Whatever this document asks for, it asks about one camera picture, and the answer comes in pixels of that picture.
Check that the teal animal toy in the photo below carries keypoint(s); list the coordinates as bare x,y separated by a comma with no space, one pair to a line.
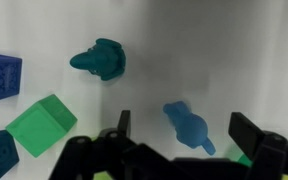
100,60

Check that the light blue animal toy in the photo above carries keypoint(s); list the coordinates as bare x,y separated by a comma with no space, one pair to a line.
190,128

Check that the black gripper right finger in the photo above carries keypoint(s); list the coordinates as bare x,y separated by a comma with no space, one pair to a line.
267,150

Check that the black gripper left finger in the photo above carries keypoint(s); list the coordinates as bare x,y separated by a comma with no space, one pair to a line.
117,156

